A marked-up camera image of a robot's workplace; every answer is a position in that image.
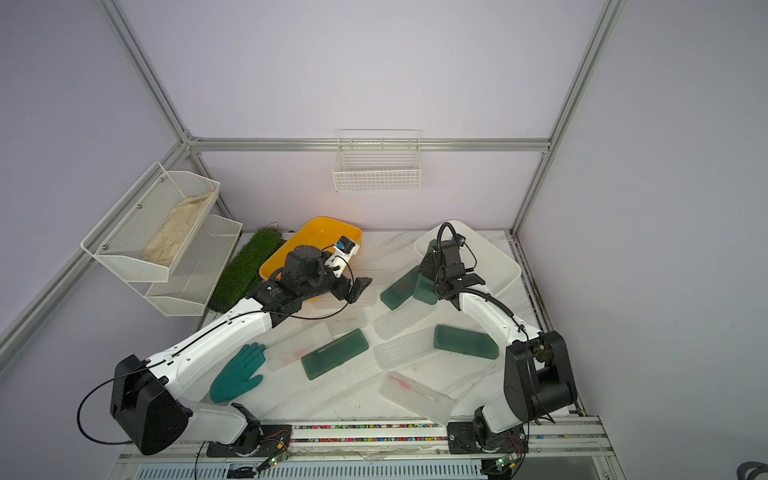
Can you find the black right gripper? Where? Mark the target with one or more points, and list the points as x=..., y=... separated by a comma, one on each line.
x=429, y=265

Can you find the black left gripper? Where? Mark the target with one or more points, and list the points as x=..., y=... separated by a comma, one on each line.
x=342, y=293

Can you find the green pencil case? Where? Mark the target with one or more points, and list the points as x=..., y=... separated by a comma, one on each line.
x=334, y=354
x=424, y=290
x=401, y=290
x=465, y=342

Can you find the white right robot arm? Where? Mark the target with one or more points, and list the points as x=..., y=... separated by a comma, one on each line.
x=538, y=378

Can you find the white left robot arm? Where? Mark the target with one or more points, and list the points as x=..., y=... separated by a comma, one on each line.
x=188, y=392

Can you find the clear ribbed pencil case upper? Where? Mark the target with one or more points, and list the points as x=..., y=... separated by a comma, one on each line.
x=404, y=317

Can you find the clear ribbed pencil case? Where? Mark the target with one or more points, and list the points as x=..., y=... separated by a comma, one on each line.
x=404, y=350
x=404, y=317

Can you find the white plastic storage box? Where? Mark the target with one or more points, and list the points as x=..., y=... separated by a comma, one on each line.
x=492, y=256

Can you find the yellow plastic storage box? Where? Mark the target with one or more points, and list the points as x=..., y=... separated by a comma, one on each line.
x=318, y=232

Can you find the clear ribbed pencil case lower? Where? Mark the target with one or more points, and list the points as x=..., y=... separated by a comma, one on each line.
x=404, y=350

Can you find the clear pencil case near glove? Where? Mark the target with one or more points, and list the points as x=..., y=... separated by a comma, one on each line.
x=296, y=347

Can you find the clear pencil case front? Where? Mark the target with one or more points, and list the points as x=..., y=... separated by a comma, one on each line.
x=417, y=398

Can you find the green artificial grass roll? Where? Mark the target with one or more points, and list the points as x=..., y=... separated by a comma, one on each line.
x=241, y=274

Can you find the green rubber glove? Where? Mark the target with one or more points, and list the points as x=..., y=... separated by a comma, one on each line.
x=239, y=375

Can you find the beige cloth in shelf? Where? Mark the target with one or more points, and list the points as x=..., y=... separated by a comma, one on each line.
x=166, y=244

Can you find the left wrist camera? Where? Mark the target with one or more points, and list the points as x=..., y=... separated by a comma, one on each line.
x=346, y=248

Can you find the white wire wall basket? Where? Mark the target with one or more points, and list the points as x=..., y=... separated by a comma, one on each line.
x=377, y=161

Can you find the white mesh wall shelf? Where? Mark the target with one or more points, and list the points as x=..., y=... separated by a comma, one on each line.
x=117, y=241

